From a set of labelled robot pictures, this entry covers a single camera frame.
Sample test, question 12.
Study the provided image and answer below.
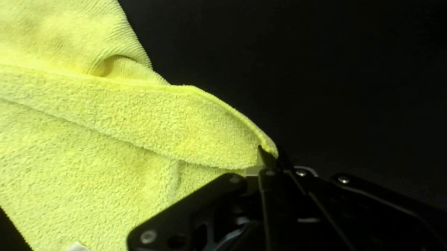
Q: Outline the yellow towel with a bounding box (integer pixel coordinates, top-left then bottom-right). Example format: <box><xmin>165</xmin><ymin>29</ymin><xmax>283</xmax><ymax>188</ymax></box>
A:
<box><xmin>0</xmin><ymin>0</ymin><xmax>280</xmax><ymax>251</ymax></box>

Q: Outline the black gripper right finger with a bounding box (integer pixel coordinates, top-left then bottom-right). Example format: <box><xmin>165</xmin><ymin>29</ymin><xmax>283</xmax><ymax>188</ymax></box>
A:
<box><xmin>270</xmin><ymin>153</ymin><xmax>447</xmax><ymax>251</ymax></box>

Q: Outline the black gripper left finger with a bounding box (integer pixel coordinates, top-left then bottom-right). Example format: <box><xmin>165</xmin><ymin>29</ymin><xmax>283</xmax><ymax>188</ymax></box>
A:
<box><xmin>128</xmin><ymin>146</ymin><xmax>273</xmax><ymax>251</ymax></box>

